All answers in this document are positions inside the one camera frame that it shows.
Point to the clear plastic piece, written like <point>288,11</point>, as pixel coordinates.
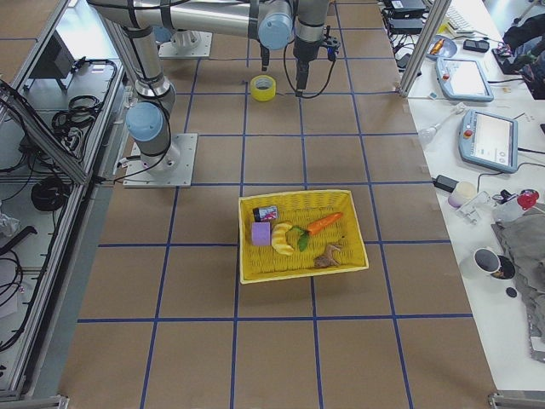
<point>473,210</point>

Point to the black power adapter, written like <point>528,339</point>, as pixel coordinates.
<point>445,183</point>

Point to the grey crumpled cloth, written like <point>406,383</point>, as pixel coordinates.
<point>522,241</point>

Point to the purple cylinder block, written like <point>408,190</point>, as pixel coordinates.
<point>261,233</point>

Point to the orange toy carrot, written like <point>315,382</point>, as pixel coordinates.
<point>314,228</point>

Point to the brown toy lion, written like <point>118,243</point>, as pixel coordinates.
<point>327,259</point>

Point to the small dark can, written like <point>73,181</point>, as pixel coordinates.
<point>265,213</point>

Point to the lavender white cup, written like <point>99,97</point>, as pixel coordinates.
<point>463,192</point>

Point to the yellow tape roll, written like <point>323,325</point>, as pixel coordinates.
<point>262,88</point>

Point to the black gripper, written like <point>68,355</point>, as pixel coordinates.
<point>264,58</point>
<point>304,52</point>

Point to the white mug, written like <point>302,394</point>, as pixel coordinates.
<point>486,262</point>

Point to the teach pendant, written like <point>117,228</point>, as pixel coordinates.
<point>489,140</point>
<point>463,80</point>

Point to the black monitor box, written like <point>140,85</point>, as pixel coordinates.
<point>55,63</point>

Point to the near teach pendant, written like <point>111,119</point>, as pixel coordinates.
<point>489,140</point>

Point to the white light bulb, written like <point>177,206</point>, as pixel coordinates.
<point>426,135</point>

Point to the red round toy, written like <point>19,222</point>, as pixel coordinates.
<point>527,199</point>

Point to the aluminium frame post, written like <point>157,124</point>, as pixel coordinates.
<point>434,20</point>

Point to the far teach pendant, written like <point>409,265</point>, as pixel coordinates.
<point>463,80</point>

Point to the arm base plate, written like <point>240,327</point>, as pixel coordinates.
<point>200,44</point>
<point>175,170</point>

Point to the blue bowl with items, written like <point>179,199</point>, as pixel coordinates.
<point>441,46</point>

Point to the yellow woven plastic basket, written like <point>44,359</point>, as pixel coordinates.
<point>300,208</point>

